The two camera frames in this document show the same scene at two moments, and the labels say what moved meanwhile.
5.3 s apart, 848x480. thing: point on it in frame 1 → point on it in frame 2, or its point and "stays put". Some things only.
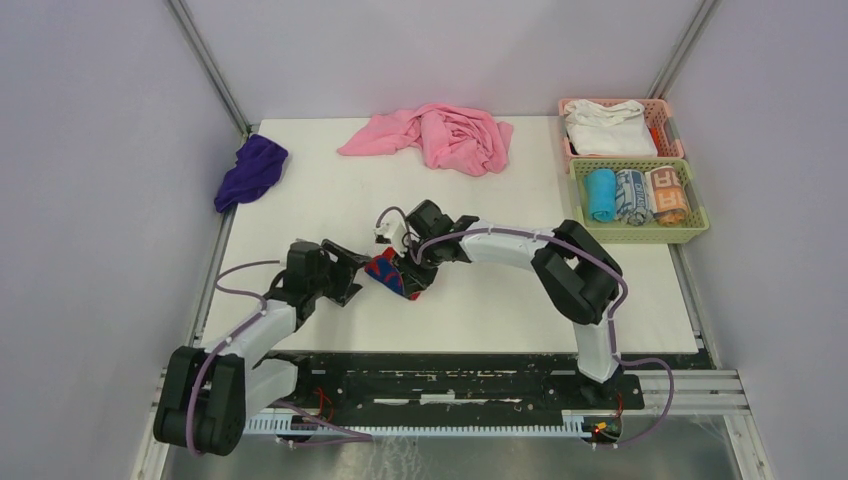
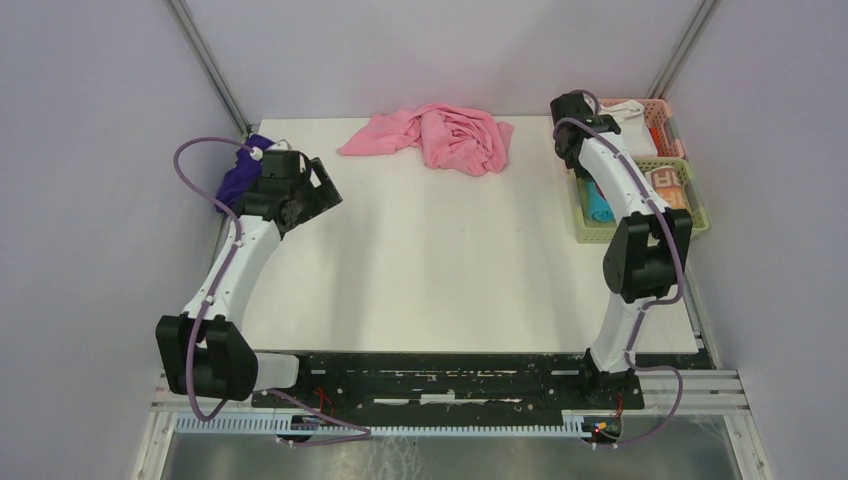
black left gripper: (344, 256) → (323, 196)
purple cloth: (257, 166) stays put
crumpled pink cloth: (458, 139) stays put
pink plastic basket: (658, 118) stays put
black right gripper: (414, 281) → (579, 171)
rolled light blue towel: (601, 190) stays put
